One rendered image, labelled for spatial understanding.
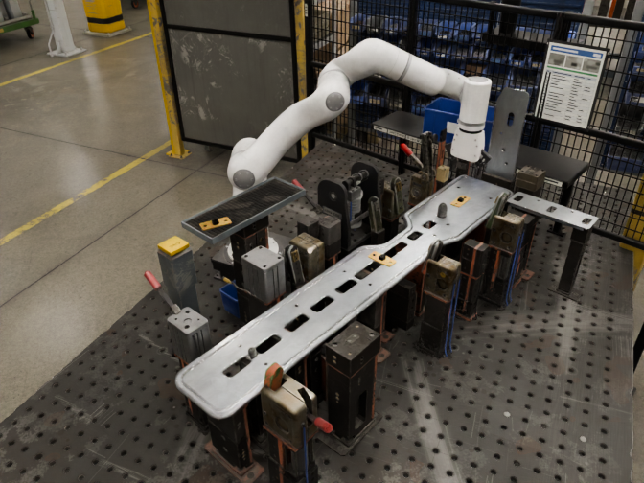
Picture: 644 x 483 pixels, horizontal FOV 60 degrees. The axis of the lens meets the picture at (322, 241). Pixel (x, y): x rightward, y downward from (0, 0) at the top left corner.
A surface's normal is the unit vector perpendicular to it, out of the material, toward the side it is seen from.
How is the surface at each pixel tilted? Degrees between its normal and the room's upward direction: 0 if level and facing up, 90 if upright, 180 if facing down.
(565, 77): 90
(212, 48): 89
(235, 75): 90
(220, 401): 0
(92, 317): 0
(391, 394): 0
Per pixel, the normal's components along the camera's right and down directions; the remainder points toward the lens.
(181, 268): 0.75, 0.36
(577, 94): -0.66, 0.42
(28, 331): -0.01, -0.83
